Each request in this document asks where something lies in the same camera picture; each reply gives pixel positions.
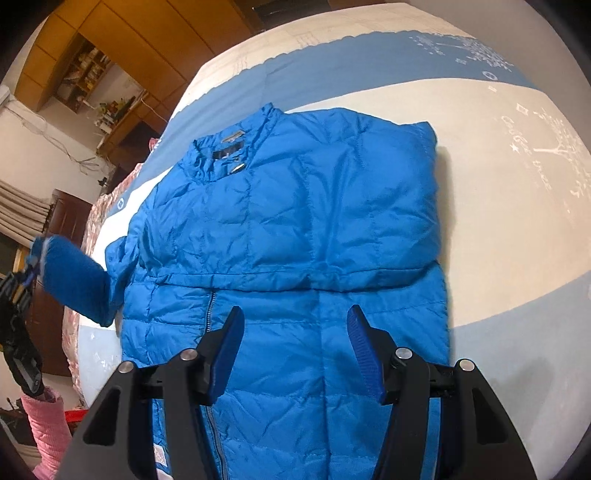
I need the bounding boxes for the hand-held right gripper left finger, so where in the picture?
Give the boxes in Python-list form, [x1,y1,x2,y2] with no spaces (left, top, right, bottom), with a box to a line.
[55,305,245,480]

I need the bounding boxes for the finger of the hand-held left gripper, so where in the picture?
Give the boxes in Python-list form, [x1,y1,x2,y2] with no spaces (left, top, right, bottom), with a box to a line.
[23,251,41,286]

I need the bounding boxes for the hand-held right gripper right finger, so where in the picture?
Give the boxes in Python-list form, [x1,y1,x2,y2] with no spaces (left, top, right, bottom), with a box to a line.
[346,305,539,480]

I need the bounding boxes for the blue down jacket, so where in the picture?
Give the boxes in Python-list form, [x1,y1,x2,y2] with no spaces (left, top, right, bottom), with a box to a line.
[30,104,455,480]

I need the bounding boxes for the person's left hand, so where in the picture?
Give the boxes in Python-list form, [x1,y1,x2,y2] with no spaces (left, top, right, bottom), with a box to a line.
[2,332,45,398]

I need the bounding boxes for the dark wooden cabinet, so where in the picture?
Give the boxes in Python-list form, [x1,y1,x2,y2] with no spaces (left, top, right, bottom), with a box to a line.
[25,188,93,378]

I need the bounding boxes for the white curtain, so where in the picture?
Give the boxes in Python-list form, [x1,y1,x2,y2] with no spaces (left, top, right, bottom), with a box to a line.
[0,178,52,235]

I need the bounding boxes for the pink floral quilt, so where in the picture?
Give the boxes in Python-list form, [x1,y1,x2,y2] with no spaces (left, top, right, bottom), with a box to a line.
[62,136,160,384]

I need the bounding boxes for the cluttered wooden shelf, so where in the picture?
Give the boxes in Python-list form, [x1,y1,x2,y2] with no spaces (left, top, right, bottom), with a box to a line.
[53,36,151,139]

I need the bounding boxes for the blue and white bedspread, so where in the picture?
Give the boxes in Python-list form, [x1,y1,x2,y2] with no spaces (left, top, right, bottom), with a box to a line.
[65,4,591,480]

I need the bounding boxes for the wooden wardrobe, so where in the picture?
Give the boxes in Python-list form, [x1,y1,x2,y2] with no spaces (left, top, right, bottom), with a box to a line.
[14,0,262,155]

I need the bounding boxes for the wall cables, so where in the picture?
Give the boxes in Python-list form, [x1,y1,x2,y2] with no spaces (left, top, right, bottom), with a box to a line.
[16,113,114,188]

